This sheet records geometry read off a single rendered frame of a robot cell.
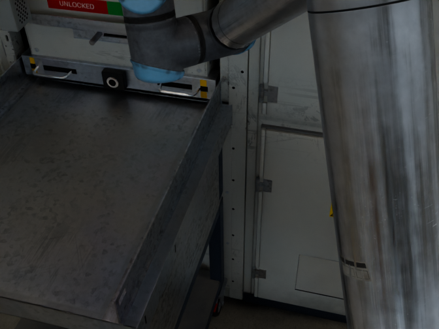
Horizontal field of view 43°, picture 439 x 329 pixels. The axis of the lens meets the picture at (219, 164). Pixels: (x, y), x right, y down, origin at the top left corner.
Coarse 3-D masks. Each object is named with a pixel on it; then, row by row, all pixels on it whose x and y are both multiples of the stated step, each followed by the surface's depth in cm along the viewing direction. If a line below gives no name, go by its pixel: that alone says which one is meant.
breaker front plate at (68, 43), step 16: (32, 0) 140; (112, 0) 135; (176, 0) 130; (192, 0) 129; (80, 16) 140; (96, 16) 139; (112, 16) 137; (176, 16) 133; (32, 32) 147; (48, 32) 145; (64, 32) 144; (80, 32) 143; (32, 48) 150; (48, 48) 149; (64, 48) 148; (80, 48) 146; (96, 48) 145; (112, 48) 144; (128, 48) 142; (112, 64) 147; (128, 64) 146
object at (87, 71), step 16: (32, 64) 152; (48, 64) 151; (64, 64) 149; (80, 64) 148; (96, 64) 147; (80, 80) 152; (96, 80) 150; (128, 80) 148; (176, 80) 144; (208, 80) 141; (208, 96) 144
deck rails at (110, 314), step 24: (24, 72) 155; (0, 96) 146; (216, 96) 141; (0, 120) 143; (192, 144) 126; (192, 168) 127; (168, 192) 113; (168, 216) 116; (144, 240) 103; (144, 264) 106; (120, 288) 95; (120, 312) 97
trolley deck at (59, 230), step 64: (0, 128) 140; (64, 128) 140; (128, 128) 140; (192, 128) 139; (0, 192) 123; (64, 192) 123; (128, 192) 123; (192, 192) 122; (0, 256) 110; (64, 256) 109; (128, 256) 109; (64, 320) 102; (128, 320) 98
